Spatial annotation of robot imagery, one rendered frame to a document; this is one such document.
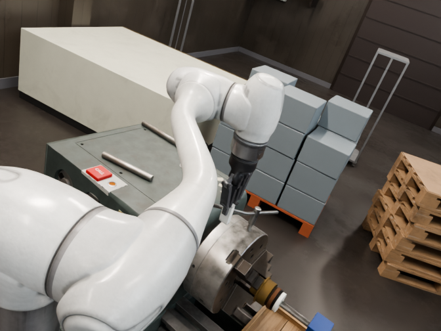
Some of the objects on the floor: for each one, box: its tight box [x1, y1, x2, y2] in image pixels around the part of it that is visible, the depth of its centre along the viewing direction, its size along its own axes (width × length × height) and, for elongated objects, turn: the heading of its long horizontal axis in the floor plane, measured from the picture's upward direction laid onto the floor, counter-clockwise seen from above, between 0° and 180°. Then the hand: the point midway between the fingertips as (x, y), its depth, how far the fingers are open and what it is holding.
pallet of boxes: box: [210, 65, 373, 238], centre depth 376 cm, size 120×77×115 cm, turn 35°
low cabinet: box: [18, 26, 247, 148], centre depth 448 cm, size 165×206×77 cm
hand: (226, 212), depth 110 cm, fingers closed
